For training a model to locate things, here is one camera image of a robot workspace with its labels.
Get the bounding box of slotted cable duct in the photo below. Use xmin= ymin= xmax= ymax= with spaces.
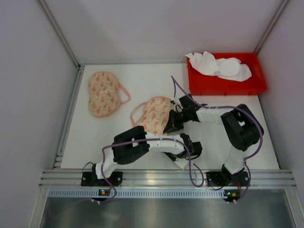
xmin=47 ymin=189 xmax=285 ymax=198

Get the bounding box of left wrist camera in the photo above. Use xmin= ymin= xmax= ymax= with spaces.
xmin=173 ymin=159 xmax=190 ymax=171

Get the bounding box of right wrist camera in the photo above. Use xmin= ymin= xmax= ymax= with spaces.
xmin=170 ymin=98 xmax=182 ymax=112

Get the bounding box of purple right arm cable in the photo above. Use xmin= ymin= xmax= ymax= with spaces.
xmin=171 ymin=75 xmax=264 ymax=200

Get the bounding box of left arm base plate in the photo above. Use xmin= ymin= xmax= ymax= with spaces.
xmin=80 ymin=171 xmax=123 ymax=187

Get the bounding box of red plastic tray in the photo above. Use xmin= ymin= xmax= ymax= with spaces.
xmin=187 ymin=53 xmax=267 ymax=95

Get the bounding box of aluminium front rail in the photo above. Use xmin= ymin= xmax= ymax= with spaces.
xmin=38 ymin=169 xmax=296 ymax=189

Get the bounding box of floral mesh laundry bag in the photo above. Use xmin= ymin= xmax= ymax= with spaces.
xmin=130 ymin=96 xmax=174 ymax=135

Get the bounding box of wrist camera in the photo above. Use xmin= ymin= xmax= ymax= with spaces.
xmin=173 ymin=159 xmax=190 ymax=171
xmin=170 ymin=98 xmax=182 ymax=112

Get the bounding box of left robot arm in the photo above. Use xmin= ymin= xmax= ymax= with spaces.
xmin=92 ymin=126 xmax=202 ymax=180

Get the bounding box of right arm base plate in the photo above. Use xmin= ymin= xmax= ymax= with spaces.
xmin=206 ymin=171 xmax=249 ymax=188

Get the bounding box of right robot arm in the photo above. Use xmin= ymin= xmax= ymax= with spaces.
xmin=163 ymin=95 xmax=264 ymax=178

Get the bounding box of white bras pile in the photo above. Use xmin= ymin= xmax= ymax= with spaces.
xmin=185 ymin=51 xmax=252 ymax=82

